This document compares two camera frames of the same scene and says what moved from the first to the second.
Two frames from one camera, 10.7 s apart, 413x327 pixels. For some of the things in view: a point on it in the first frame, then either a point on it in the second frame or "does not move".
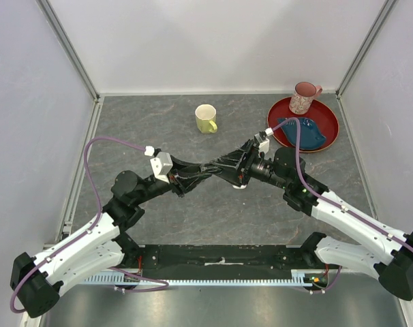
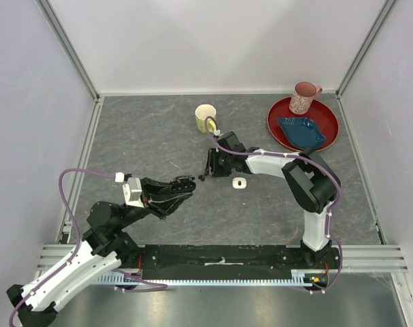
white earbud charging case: x=242 y=187 does not move
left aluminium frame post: x=67 y=45 does not move
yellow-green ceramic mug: x=206 y=118 does not move
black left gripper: x=180 y=169 to x=162 y=208
